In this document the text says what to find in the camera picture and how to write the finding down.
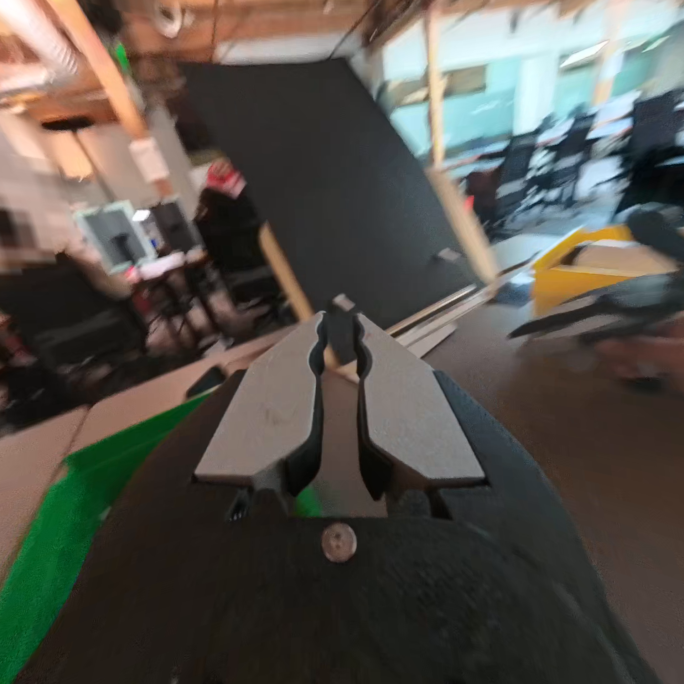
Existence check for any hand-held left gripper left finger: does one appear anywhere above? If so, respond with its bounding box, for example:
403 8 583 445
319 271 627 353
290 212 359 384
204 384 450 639
195 311 326 498

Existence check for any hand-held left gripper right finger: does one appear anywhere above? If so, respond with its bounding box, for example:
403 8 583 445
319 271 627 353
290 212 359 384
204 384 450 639
353 312 486 500

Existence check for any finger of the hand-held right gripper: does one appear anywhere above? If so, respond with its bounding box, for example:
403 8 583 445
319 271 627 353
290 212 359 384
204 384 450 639
580 312 684 345
507 275 679 341

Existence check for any yellow plastic bin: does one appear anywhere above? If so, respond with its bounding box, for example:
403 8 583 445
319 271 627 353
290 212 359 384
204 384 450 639
530 223 677 317

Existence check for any large green plastic bin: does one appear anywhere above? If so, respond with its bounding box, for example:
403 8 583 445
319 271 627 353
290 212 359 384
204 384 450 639
0 393 322 684

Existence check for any person's right hand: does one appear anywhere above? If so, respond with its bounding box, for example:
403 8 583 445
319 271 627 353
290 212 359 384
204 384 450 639
585 334 684 393

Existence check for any black office chair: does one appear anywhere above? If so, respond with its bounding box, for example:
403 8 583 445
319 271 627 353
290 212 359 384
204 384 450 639
193 184 281 305
494 136 540 214
550 115 596 209
615 88 684 214

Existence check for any dark red chair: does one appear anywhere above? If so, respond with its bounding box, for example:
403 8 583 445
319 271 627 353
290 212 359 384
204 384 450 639
465 171 503 230

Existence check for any wooden desk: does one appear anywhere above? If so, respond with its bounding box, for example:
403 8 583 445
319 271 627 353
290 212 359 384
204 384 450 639
128 250 214 332

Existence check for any white computer monitor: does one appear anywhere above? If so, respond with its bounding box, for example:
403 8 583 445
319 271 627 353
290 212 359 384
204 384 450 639
74 200 156 274

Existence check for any black wooden book stand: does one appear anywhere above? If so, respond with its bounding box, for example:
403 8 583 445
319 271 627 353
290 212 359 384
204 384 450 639
179 59 500 384

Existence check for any wooden window post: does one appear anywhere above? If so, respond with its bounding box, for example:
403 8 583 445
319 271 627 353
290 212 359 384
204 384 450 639
425 0 450 166

